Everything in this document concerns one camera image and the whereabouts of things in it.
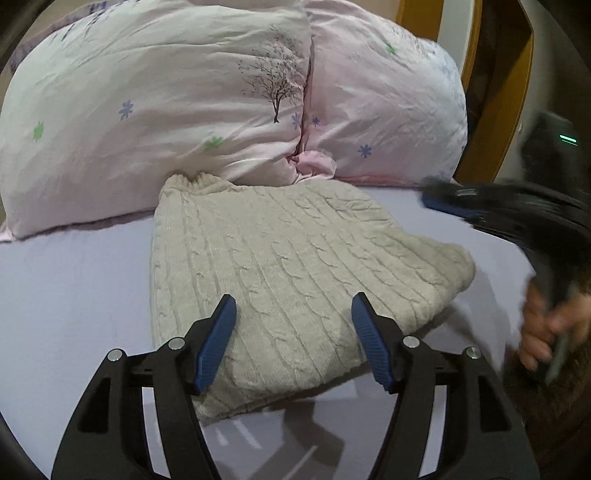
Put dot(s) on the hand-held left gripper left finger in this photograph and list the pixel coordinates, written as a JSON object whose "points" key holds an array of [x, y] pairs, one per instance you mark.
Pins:
{"points": [[214, 344]]}

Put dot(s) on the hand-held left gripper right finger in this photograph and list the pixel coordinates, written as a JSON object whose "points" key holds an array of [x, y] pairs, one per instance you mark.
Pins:
{"points": [[371, 344]]}

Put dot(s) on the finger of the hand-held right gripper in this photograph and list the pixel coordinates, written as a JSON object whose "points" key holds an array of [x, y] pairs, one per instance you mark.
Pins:
{"points": [[455, 201]]}

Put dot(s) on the dark brown sleeve forearm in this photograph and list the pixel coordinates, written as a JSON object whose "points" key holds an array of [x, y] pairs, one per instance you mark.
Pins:
{"points": [[554, 415]]}

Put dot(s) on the person's right hand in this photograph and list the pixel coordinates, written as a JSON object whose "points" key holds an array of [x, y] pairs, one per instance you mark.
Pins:
{"points": [[540, 327]]}

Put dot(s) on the pink flower-print pillow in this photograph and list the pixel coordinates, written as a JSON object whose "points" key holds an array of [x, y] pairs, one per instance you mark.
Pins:
{"points": [[383, 106]]}

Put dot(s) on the wooden headboard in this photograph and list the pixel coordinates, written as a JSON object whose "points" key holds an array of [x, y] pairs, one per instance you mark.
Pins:
{"points": [[466, 64]]}

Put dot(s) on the pink tree-print pillow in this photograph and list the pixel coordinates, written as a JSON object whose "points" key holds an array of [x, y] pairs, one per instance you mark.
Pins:
{"points": [[147, 115]]}

